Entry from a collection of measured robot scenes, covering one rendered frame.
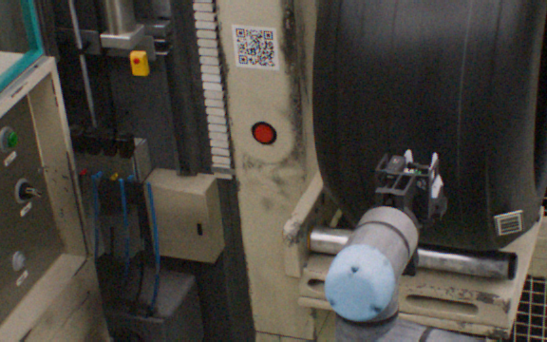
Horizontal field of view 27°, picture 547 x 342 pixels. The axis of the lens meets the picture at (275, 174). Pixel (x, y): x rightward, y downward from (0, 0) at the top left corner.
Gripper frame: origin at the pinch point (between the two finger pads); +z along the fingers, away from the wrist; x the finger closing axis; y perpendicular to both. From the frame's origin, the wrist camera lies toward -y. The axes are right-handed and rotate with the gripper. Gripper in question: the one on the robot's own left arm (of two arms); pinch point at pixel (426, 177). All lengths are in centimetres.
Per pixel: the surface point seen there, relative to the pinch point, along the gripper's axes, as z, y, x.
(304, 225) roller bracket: 17.2, -20.3, 24.4
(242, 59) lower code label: 21.8, 6.2, 35.7
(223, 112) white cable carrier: 24.2, -4.6, 40.7
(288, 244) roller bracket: 13.6, -22.2, 26.0
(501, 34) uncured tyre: 4.8, 19.8, -8.6
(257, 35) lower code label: 21.4, 10.7, 32.7
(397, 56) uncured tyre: 2.2, 16.5, 4.8
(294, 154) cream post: 23.8, -10.7, 28.0
